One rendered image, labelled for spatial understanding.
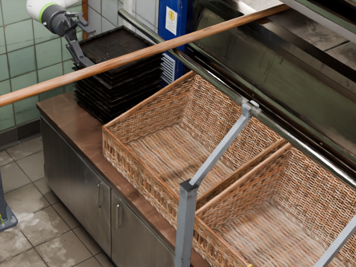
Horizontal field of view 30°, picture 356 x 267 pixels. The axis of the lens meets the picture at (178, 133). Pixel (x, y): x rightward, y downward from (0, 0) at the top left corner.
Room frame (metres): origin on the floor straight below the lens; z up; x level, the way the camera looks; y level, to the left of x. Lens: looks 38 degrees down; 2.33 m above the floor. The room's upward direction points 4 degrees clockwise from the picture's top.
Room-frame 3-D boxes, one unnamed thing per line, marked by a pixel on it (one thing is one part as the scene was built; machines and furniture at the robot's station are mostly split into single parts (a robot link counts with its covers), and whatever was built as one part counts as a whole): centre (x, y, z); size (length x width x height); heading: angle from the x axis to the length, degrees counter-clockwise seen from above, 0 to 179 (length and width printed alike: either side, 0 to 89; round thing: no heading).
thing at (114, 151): (2.01, -0.06, 0.72); 0.56 x 0.49 x 0.28; 39
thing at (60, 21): (2.01, 0.41, 1.19); 0.09 x 0.07 x 0.08; 39
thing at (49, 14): (2.07, 0.45, 1.19); 0.12 x 0.06 x 0.09; 129
